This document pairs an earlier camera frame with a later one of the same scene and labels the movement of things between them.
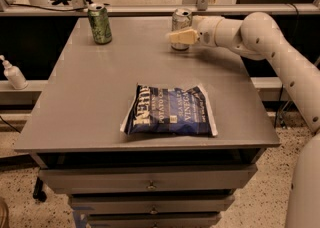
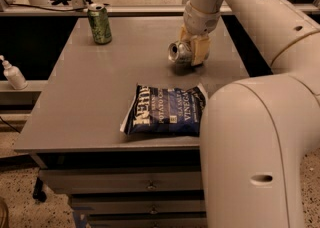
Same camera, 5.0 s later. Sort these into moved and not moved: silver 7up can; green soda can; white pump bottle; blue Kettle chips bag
Moved: silver 7up can
Not moved: white pump bottle; blue Kettle chips bag; green soda can
